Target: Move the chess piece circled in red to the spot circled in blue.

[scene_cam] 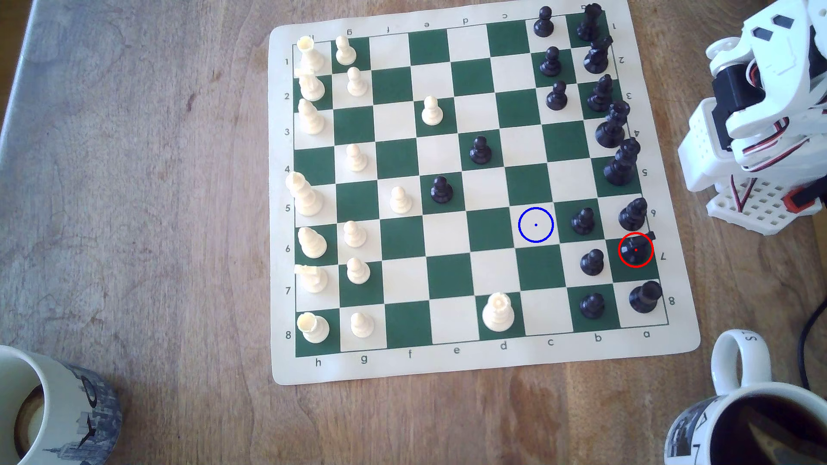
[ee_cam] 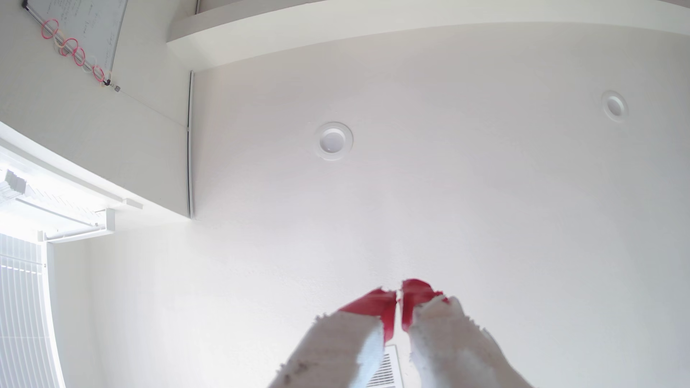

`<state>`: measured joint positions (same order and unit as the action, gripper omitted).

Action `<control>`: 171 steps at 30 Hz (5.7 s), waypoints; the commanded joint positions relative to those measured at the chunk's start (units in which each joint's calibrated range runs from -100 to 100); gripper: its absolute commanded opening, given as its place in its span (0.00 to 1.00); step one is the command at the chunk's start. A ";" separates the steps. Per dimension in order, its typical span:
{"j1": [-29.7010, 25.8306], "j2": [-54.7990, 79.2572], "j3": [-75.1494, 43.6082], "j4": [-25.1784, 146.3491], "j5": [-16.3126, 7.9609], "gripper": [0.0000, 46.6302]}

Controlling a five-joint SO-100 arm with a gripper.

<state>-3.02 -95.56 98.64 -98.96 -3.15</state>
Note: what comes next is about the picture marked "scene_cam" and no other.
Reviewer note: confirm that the white bishop chess piece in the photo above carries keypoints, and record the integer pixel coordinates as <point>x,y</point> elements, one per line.
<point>313,123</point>
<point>313,244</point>

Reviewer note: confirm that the white knight chess piece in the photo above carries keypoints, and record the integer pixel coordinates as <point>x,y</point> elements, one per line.
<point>313,89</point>
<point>314,279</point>

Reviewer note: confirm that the black king chess piece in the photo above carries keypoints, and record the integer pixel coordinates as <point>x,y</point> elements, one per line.
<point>619,169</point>

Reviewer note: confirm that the black rook chess piece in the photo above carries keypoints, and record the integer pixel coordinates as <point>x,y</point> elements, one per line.
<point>643,298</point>
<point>588,27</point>

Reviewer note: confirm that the white king chess piece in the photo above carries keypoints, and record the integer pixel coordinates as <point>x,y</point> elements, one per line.
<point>308,201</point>

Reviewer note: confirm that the white queen chess piece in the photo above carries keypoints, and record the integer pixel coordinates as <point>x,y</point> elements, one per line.
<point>498,315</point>

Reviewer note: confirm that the black bishop chess piece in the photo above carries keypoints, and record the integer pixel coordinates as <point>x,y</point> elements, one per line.
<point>599,98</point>
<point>630,217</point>

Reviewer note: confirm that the green and cream chess mat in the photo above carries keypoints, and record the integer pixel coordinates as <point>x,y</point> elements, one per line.
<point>452,271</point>

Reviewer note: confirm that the empty skyline print mug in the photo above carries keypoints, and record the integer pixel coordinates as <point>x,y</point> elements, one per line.
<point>71,413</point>

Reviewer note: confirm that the white pawn chess piece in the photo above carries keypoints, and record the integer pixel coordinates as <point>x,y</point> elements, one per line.
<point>358,272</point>
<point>362,326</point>
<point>432,115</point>
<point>400,203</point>
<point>357,86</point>
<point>356,160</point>
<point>346,55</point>
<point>355,236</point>

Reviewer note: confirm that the skyline print mug with tea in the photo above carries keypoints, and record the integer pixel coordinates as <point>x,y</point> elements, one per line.
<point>694,426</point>

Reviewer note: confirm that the white rook chess piece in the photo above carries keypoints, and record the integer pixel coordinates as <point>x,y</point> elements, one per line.
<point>311,59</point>
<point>315,329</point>

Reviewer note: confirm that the black knight chess piece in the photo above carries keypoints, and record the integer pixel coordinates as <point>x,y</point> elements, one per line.
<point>595,59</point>
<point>630,252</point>

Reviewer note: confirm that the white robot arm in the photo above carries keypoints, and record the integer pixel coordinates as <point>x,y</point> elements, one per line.
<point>711,148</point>

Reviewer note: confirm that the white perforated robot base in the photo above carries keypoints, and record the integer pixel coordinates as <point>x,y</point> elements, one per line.
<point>762,206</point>

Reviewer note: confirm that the black pawn chess piece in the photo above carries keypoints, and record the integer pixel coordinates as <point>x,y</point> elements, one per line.
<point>592,263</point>
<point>551,64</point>
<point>442,192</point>
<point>592,307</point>
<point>556,98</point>
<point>543,26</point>
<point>480,153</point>
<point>583,223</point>

